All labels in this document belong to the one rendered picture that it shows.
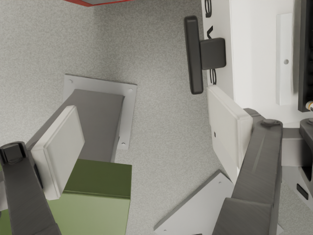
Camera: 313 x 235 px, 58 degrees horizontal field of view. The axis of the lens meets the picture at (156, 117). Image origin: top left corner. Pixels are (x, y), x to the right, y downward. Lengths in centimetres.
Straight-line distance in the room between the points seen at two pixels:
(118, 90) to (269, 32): 90
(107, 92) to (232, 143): 107
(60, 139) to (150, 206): 131
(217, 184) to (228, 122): 125
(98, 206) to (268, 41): 30
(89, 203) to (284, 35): 32
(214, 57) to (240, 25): 4
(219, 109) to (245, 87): 10
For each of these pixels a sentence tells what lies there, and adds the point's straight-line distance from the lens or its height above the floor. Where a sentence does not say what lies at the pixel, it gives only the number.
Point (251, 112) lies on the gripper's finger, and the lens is 17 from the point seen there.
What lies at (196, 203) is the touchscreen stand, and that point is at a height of 3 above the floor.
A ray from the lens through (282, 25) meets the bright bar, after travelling 37.
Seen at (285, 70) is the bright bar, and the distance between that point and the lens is 38.
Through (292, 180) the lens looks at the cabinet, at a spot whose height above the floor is 41.
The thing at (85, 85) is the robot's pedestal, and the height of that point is 2.
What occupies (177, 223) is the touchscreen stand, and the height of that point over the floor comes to 3.
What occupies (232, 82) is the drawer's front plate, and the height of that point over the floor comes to 93.
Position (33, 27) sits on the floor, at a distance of 125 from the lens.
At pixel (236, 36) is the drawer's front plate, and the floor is 93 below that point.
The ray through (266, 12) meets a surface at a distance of 37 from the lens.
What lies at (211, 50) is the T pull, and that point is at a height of 91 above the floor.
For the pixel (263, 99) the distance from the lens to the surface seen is 39.
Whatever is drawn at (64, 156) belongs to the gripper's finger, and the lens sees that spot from 17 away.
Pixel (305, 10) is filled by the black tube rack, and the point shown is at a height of 87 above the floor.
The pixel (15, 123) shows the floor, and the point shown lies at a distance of 136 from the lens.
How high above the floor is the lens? 118
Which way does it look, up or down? 71 degrees down
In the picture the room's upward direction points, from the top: 169 degrees clockwise
